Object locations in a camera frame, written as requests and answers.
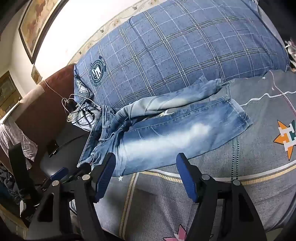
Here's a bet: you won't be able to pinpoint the black charger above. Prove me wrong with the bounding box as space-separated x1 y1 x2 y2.
65 100 77 113

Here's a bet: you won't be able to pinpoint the white plush item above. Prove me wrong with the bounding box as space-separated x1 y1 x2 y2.
285 38 296 70

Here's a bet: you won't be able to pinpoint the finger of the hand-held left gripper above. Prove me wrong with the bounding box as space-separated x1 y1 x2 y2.
49 167 69 181
69 162 92 180

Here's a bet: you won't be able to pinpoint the brown headboard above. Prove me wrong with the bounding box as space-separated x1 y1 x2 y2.
14 64 78 151

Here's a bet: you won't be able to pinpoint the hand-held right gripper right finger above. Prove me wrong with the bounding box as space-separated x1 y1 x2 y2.
176 152 269 241

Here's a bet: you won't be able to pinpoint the black strap cable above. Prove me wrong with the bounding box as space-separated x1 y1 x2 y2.
57 133 91 150

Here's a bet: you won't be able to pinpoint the large framed picture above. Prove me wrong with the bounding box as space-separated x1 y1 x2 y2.
18 0 70 65

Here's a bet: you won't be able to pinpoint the blue denim pants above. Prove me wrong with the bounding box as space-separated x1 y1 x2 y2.
77 75 253 177

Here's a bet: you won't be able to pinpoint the black phone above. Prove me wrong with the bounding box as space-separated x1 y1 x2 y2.
47 140 59 156

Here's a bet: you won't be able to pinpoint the black cushion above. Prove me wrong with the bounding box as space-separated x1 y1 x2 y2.
39 125 93 180

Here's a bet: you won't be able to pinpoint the white crumpled cloth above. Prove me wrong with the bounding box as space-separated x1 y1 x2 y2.
0 119 38 168

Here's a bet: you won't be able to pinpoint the small framed picture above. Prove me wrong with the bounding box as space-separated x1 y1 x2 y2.
31 65 42 84

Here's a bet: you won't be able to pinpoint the blue plaid pillow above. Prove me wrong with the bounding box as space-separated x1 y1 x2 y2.
73 0 291 110
73 77 95 103

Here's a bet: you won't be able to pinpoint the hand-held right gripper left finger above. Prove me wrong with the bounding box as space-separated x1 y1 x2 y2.
25 153 116 241

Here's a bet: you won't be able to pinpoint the grey patterned bedsheet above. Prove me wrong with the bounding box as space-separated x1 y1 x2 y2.
69 69 296 241

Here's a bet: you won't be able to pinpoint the dark clothing pile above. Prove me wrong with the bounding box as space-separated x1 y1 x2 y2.
0 162 26 204

